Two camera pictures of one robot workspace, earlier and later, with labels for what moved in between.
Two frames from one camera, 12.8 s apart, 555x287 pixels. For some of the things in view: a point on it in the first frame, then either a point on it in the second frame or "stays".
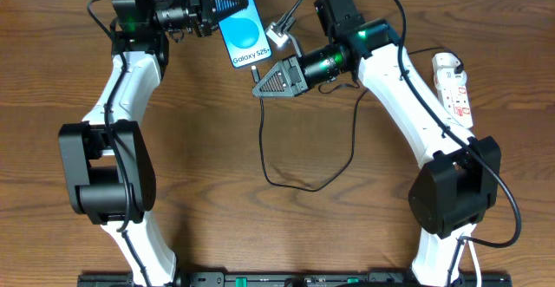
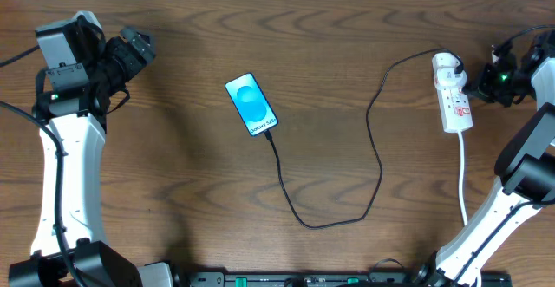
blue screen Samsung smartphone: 244,31 to 251,104
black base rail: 295,279 stays
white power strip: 450,86 stays
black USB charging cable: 349,156 to 375,142
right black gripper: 293,76 to 479,88
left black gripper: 202,10 to 131,49
